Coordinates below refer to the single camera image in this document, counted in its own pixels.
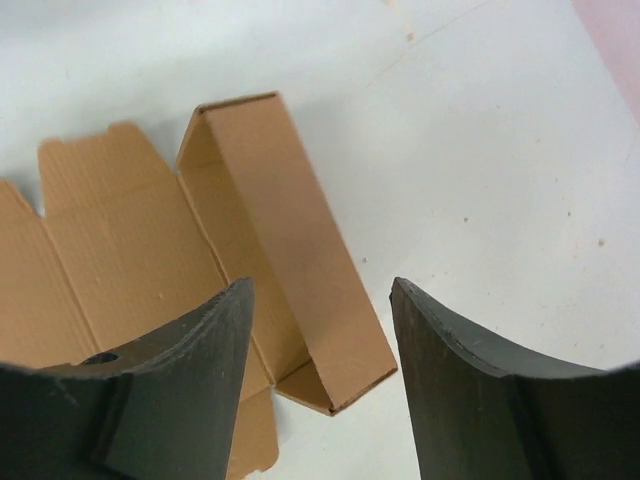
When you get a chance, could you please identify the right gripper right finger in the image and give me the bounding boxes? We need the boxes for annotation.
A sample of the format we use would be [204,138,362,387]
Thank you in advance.
[390,278,639,479]

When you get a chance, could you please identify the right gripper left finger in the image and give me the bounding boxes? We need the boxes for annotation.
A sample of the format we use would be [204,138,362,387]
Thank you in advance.
[1,278,254,479]

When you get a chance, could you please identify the brown cardboard box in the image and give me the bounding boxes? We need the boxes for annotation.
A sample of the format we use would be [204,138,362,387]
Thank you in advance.
[1,93,397,479]

